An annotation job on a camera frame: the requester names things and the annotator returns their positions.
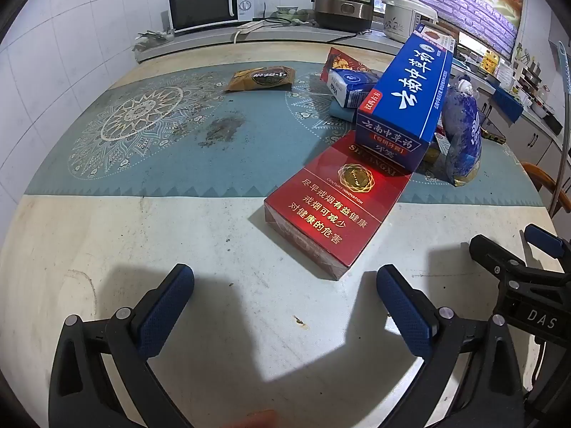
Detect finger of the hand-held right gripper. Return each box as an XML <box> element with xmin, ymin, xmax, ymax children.
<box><xmin>469</xmin><ymin>234</ymin><xmax>536</xmax><ymax>287</ymax></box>
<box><xmin>523</xmin><ymin>224</ymin><xmax>571</xmax><ymax>272</ymax></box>

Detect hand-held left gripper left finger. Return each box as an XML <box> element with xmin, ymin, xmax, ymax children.
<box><xmin>48</xmin><ymin>264</ymin><xmax>195</xmax><ymax>428</ymax></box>

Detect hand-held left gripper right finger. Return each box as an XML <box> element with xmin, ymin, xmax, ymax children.
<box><xmin>376</xmin><ymin>264</ymin><xmax>531</xmax><ymax>428</ymax></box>

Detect red cigarette carton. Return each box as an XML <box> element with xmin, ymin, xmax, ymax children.
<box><xmin>263</xmin><ymin>131</ymin><xmax>413</xmax><ymax>281</ymax></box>

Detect wooden chair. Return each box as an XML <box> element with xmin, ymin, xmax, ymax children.
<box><xmin>520</xmin><ymin>163</ymin><xmax>571</xmax><ymax>215</ymax></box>

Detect blue patterned plastic bag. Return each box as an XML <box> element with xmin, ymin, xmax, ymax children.
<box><xmin>439</xmin><ymin>76</ymin><xmax>485</xmax><ymax>188</ymax></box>

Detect yellow packet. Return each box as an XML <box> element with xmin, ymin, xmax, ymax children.
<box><xmin>419</xmin><ymin>134</ymin><xmax>451</xmax><ymax>165</ymax></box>

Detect blue cloth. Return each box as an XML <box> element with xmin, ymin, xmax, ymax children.
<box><xmin>493</xmin><ymin>87</ymin><xmax>524</xmax><ymax>123</ymax></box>

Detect blue patterned table mat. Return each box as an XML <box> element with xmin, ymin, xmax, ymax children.
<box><xmin>22</xmin><ymin>60</ymin><xmax>536</xmax><ymax>208</ymax></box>

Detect cluttered kitchenware rack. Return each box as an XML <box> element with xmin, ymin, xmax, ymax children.
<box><xmin>513</xmin><ymin>45</ymin><xmax>564</xmax><ymax>117</ymax></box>

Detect blue toothpaste box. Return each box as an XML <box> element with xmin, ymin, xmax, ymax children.
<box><xmin>355</xmin><ymin>22</ymin><xmax>456</xmax><ymax>174</ymax></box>

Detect yellow bottle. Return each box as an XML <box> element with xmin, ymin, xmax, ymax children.
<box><xmin>479</xmin><ymin>49</ymin><xmax>500</xmax><ymax>74</ymax></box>

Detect light blue packet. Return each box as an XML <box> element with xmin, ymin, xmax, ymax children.
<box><xmin>329</xmin><ymin>100</ymin><xmax>360</xmax><ymax>121</ymax></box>

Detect white and blue tissue pack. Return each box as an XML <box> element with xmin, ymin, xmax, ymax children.
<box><xmin>328</xmin><ymin>68</ymin><xmax>384</xmax><ymax>108</ymax></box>

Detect red snack packet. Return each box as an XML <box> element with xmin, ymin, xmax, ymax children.
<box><xmin>321</xmin><ymin>47</ymin><xmax>371</xmax><ymax>82</ymax></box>

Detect brown snack packet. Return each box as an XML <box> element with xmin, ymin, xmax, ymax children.
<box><xmin>224</xmin><ymin>66</ymin><xmax>296</xmax><ymax>93</ymax></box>

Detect white rice cooker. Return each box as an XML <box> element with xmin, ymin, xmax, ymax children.
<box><xmin>384</xmin><ymin>0</ymin><xmax>440</xmax><ymax>42</ymax></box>

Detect grey tangled bundle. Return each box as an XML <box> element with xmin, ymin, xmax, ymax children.
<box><xmin>133</xmin><ymin>30</ymin><xmax>176</xmax><ymax>52</ymax></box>

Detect black rice cooker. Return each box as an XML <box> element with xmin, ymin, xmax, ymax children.
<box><xmin>312</xmin><ymin>0</ymin><xmax>375</xmax><ymax>33</ymax></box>

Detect white power strip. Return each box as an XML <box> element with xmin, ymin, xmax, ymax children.
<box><xmin>234</xmin><ymin>20</ymin><xmax>264</xmax><ymax>44</ymax></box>

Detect white microwave oven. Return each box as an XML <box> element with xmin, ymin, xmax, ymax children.
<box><xmin>168</xmin><ymin>0</ymin><xmax>267</xmax><ymax>34</ymax></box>

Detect dish of pale round food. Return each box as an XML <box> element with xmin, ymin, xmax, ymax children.
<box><xmin>274</xmin><ymin>5</ymin><xmax>308</xmax><ymax>25</ymax></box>

